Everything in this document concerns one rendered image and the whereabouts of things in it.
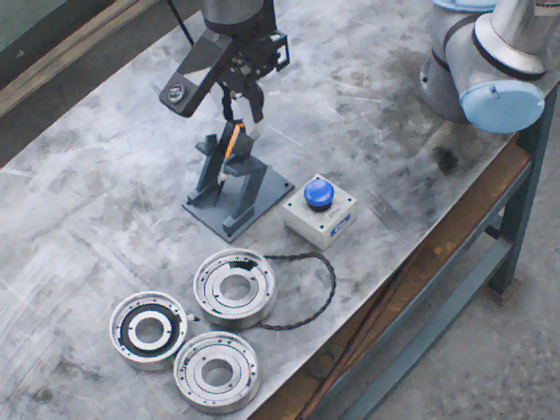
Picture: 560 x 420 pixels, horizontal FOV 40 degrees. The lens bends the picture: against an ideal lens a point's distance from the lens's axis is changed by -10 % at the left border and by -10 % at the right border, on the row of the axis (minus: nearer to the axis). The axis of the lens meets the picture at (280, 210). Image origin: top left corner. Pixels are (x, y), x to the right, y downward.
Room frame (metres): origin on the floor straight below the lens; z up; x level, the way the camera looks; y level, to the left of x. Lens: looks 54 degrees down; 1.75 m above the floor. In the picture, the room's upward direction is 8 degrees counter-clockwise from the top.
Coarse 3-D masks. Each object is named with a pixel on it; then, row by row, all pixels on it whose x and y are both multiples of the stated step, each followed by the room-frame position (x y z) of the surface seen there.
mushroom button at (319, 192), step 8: (312, 184) 0.68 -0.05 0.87; (320, 184) 0.67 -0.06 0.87; (328, 184) 0.67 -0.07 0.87; (304, 192) 0.67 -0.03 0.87; (312, 192) 0.66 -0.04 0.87; (320, 192) 0.66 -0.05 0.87; (328, 192) 0.66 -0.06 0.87; (312, 200) 0.65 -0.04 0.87; (320, 200) 0.65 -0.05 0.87; (328, 200) 0.65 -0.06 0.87
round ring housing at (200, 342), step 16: (208, 336) 0.49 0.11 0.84; (224, 336) 0.49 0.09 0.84; (192, 352) 0.48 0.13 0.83; (176, 368) 0.45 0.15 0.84; (208, 368) 0.46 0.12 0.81; (240, 368) 0.46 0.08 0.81; (256, 368) 0.44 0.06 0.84; (224, 384) 0.43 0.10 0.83; (256, 384) 0.42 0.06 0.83; (192, 400) 0.41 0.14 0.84; (224, 400) 0.41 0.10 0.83; (240, 400) 0.40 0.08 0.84
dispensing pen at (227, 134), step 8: (232, 120) 0.75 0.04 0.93; (240, 120) 0.76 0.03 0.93; (232, 128) 0.74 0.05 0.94; (240, 128) 0.74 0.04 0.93; (224, 136) 0.74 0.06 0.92; (232, 136) 0.73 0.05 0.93; (224, 144) 0.73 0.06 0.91; (224, 152) 0.72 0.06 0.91; (224, 176) 0.72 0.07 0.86; (216, 200) 0.71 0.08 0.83
